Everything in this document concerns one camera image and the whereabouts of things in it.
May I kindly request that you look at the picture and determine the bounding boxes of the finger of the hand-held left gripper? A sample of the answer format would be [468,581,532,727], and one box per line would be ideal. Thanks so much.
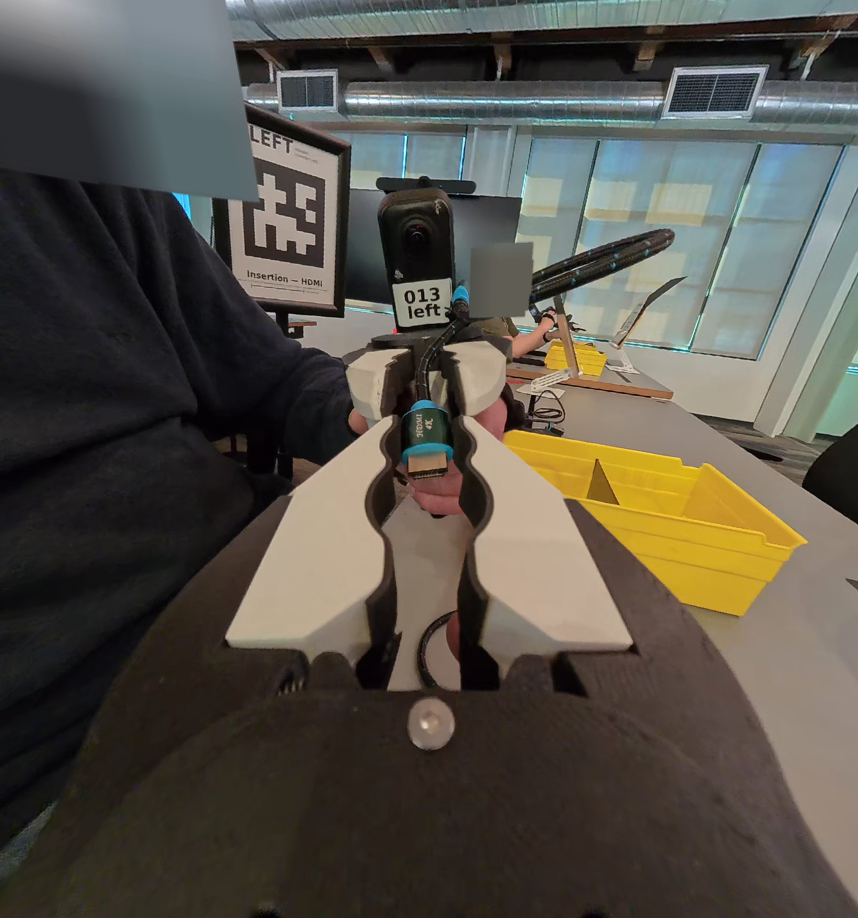
[346,348,402,423]
[439,340,510,417]

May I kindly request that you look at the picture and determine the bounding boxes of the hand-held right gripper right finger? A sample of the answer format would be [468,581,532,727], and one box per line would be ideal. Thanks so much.
[457,416,634,691]

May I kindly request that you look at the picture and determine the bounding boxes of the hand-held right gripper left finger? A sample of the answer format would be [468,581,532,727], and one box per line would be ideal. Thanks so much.
[226,416,401,691]

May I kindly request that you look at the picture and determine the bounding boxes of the blue-flecked braided hdmi cable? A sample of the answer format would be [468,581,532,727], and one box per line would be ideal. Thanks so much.
[399,228,675,483]

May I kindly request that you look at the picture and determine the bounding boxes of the large black screen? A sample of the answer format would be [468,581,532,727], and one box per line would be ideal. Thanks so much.
[343,190,523,306]

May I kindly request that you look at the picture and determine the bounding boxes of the black video bar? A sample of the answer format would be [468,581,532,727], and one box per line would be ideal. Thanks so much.
[377,178,476,196]

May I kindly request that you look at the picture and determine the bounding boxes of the tilted dark board on stand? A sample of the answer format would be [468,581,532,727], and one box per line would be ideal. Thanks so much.
[529,294,584,392]
[611,276,688,352]

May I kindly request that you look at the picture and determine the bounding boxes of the small yellow bin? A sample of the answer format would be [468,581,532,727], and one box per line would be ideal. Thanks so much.
[545,340,608,377]

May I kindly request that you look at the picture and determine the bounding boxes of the framed marker sign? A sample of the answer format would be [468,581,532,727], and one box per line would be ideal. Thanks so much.
[214,104,352,318]

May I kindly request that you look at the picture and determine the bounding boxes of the yellow plastic bin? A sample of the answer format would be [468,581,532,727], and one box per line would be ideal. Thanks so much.
[504,429,808,616]

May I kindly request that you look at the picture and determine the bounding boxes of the wooden side table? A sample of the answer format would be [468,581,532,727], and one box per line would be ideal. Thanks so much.
[504,348,675,400]

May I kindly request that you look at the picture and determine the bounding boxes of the black highback office chair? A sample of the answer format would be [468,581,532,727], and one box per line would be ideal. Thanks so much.
[802,402,858,535]

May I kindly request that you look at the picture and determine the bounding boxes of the narrow spiral duct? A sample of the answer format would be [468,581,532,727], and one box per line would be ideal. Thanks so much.
[246,79,858,126]

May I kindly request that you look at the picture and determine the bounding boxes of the white duct vent grille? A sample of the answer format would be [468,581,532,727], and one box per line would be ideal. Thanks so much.
[277,69,338,112]
[662,66,769,119]

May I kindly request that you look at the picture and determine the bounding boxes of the wide spiral ceiling duct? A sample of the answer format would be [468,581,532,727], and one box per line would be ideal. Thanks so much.
[228,0,858,40]

